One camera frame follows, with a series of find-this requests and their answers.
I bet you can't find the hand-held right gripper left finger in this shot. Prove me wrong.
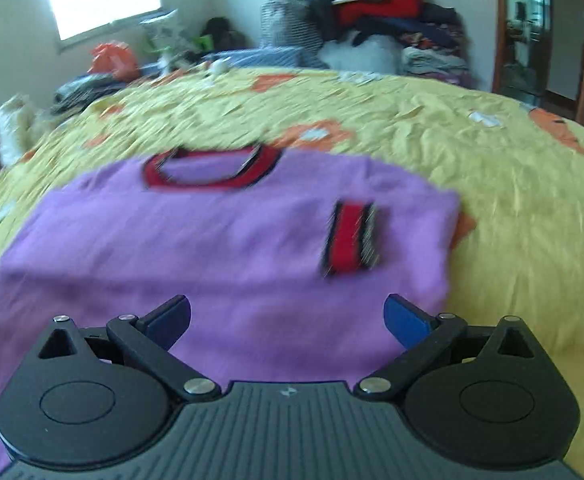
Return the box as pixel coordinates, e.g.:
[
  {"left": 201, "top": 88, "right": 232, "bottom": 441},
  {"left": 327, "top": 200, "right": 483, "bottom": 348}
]
[{"left": 38, "top": 294, "right": 223, "bottom": 402}]

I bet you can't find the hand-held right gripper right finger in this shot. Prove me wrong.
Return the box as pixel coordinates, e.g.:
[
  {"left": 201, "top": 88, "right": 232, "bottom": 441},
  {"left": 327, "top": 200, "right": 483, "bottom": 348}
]
[{"left": 353, "top": 294, "right": 549, "bottom": 403}]

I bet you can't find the purple sweater with red trim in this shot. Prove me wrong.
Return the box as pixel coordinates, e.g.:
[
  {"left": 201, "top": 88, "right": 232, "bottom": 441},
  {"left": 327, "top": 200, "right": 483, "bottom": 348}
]
[{"left": 0, "top": 144, "right": 474, "bottom": 480}]

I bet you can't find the heap of dark clothes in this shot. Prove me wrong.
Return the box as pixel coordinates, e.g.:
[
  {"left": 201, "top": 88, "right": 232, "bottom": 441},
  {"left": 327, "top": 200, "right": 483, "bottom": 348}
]
[{"left": 54, "top": 74, "right": 123, "bottom": 112}]

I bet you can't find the pile of clothes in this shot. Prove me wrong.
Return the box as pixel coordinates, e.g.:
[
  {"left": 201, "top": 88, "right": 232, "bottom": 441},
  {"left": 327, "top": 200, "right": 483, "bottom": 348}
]
[{"left": 261, "top": 0, "right": 479, "bottom": 87}]

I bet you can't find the yellow printed bedspread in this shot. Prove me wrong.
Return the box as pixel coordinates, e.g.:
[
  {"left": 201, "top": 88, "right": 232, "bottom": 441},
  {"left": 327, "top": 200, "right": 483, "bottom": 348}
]
[{"left": 0, "top": 62, "right": 584, "bottom": 461}]

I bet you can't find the orange plastic bag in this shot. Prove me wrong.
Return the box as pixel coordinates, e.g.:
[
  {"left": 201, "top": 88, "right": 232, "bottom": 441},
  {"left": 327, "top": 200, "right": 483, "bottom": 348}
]
[{"left": 88, "top": 42, "right": 140, "bottom": 79}]

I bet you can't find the blue striped pillow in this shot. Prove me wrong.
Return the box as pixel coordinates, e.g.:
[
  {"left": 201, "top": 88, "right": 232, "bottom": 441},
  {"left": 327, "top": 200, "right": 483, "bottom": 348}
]
[{"left": 201, "top": 47, "right": 329, "bottom": 70}]

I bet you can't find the white plastic bag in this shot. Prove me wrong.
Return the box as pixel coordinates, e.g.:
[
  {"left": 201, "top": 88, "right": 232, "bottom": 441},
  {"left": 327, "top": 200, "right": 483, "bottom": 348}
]
[{"left": 139, "top": 9, "right": 193, "bottom": 57}]

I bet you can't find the black bag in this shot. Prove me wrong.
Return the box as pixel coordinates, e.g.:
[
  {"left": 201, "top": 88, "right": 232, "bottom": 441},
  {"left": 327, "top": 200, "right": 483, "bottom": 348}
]
[{"left": 204, "top": 17, "right": 245, "bottom": 52}]

